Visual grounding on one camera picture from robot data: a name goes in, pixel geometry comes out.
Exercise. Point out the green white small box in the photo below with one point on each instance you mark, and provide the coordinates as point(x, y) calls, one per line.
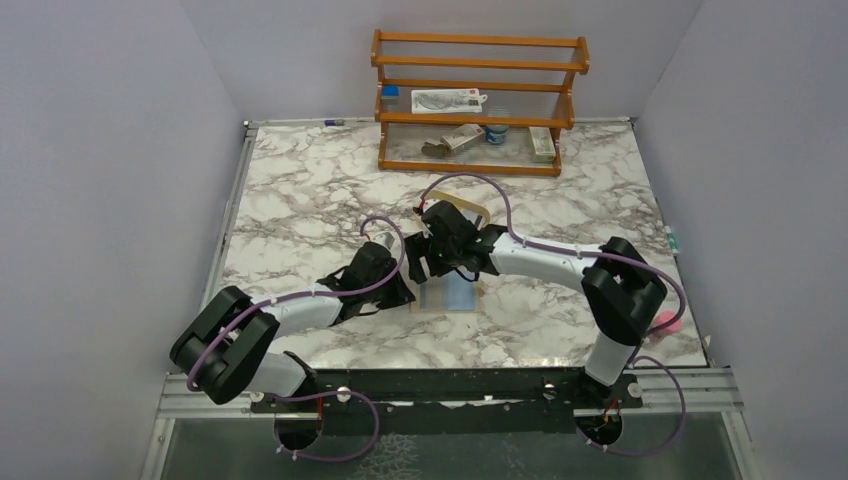
point(544, 149)

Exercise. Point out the beige oval tray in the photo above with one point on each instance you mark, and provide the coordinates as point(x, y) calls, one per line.
point(476, 213)

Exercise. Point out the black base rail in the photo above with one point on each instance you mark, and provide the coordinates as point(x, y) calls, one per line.
point(448, 401)

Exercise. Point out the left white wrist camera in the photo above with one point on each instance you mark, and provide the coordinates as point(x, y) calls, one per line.
point(384, 239)

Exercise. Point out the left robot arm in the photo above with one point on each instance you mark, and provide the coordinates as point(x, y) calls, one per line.
point(225, 350)

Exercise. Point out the orange wooden shelf rack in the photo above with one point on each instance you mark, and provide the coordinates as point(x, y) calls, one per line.
point(489, 104)

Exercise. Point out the pink cup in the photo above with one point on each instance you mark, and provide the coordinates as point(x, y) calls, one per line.
point(663, 326)

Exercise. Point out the packaged protractor set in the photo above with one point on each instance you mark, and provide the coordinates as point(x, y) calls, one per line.
point(447, 101)

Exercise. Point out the beige leather card holder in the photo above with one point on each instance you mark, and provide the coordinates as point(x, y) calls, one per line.
point(414, 307)

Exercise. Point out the white staples box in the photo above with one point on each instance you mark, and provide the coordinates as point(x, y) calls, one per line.
point(463, 137)

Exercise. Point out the light blue card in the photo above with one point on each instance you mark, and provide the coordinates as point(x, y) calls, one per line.
point(461, 295)

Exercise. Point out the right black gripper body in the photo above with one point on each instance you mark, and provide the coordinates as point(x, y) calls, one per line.
point(443, 257)

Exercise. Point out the blue grey eraser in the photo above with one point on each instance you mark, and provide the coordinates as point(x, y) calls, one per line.
point(389, 96)

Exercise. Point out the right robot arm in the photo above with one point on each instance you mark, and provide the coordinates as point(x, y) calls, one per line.
point(623, 292)

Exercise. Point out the blue lidded small jar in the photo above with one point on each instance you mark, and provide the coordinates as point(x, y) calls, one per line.
point(496, 134)

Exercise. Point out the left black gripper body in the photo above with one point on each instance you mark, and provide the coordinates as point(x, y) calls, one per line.
point(383, 297)

